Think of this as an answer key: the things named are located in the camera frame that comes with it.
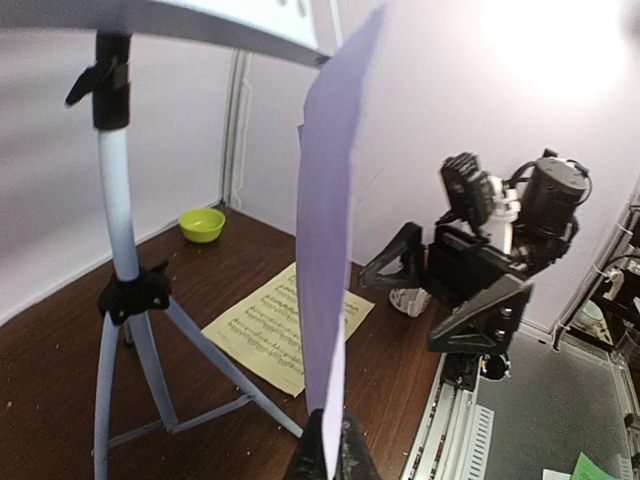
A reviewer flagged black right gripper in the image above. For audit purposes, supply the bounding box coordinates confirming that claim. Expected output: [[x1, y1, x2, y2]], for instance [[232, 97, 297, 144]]
[[359, 222, 533, 355]]

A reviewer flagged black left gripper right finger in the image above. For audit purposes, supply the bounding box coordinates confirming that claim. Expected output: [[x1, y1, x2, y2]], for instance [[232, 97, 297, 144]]
[[337, 409, 380, 480]]

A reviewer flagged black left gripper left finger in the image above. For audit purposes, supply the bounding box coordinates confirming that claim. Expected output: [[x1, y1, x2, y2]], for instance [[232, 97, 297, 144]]
[[285, 409, 325, 480]]

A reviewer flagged white folding music stand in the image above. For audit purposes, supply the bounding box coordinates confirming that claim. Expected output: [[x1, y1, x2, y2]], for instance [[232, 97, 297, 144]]
[[1, 1, 327, 479]]

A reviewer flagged purple sheet music page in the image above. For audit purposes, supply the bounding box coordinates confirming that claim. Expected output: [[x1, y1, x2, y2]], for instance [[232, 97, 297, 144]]
[[296, 5, 386, 479]]

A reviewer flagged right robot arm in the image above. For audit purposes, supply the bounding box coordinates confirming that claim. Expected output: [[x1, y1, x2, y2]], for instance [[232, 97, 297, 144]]
[[359, 150, 592, 355]]

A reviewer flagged yellow sheet music page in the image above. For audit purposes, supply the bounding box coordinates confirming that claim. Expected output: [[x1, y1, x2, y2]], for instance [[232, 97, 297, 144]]
[[200, 262, 377, 400]]

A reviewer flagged green bowl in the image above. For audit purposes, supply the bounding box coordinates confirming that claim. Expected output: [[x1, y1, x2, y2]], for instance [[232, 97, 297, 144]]
[[179, 208, 226, 244]]

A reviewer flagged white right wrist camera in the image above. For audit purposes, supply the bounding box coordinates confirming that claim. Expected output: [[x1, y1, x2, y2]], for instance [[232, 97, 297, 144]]
[[436, 152, 521, 254]]

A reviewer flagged aluminium front rail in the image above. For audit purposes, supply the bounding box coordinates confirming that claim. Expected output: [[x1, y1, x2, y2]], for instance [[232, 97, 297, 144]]
[[400, 355, 494, 479]]

